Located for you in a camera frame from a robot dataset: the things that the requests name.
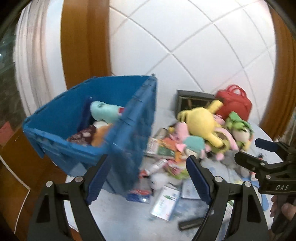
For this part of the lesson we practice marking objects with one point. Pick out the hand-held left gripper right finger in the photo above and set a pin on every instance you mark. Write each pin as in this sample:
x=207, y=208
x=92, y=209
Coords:
x=198, y=183

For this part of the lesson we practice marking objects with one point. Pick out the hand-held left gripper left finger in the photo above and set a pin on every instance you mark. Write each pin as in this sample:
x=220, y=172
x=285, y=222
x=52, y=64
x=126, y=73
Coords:
x=96, y=183

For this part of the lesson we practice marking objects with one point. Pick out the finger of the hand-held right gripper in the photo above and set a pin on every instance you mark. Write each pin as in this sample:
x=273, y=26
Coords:
x=266, y=144
x=249, y=160

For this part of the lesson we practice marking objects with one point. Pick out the maroon knit beanie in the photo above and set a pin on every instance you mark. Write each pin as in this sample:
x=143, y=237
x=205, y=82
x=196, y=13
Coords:
x=81, y=136

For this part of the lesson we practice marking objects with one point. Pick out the blue plastic crate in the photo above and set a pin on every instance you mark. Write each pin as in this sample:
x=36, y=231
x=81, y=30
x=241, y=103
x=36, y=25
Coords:
x=129, y=143

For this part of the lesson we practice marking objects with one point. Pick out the person's right hand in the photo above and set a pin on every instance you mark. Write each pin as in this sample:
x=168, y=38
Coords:
x=290, y=208

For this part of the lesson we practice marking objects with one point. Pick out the blue booklet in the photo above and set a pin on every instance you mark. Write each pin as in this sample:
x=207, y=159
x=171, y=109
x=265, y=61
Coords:
x=190, y=190

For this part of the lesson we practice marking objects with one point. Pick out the green and white plush toy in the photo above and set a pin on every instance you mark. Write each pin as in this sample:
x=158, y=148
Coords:
x=240, y=129

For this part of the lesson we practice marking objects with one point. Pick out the spotted yellow-green plush toy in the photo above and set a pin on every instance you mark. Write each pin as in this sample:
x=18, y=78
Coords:
x=223, y=141

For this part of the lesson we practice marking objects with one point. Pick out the white and blue box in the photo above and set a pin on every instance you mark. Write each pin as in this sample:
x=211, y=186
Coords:
x=165, y=201

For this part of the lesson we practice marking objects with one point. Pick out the pig plush in teal dress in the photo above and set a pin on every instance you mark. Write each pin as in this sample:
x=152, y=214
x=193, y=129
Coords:
x=195, y=142

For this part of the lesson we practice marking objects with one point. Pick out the black tube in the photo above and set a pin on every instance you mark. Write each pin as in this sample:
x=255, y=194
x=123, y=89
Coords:
x=190, y=223

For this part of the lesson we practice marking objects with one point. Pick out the orange and green packet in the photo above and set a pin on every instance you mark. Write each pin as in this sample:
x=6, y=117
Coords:
x=170, y=149

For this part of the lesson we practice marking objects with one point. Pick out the blue and red packet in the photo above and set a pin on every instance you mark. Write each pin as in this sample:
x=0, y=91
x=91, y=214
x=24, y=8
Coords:
x=138, y=195

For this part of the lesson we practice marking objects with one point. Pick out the orange and white plush toy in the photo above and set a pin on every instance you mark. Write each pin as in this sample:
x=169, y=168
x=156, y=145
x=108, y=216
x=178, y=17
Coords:
x=100, y=136

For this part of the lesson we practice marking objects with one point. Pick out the red and white tube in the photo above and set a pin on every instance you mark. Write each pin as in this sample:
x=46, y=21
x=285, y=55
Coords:
x=155, y=167

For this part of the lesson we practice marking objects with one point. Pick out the red handbag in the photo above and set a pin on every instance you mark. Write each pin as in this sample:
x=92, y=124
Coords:
x=233, y=102

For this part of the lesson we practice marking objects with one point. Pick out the pink plush toy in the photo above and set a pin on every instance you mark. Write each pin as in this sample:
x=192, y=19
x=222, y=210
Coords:
x=181, y=132

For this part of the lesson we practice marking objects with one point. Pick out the green and white box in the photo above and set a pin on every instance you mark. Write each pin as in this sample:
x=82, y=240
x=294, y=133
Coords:
x=153, y=146

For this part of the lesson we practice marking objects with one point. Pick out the yellow plush toy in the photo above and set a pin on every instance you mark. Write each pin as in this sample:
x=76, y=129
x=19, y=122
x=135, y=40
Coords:
x=198, y=120

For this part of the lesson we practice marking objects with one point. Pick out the teal plush toy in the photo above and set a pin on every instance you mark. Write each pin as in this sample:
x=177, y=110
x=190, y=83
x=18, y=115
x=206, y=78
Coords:
x=104, y=111

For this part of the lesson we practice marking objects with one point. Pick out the dark framed box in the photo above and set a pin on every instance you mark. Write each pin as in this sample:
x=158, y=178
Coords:
x=185, y=102

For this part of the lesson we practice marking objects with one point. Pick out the dark window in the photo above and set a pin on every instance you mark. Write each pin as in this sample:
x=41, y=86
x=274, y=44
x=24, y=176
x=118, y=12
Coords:
x=9, y=81

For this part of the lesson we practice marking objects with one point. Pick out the wooden door frame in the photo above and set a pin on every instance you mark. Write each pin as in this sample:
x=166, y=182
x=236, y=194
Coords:
x=85, y=41
x=282, y=81

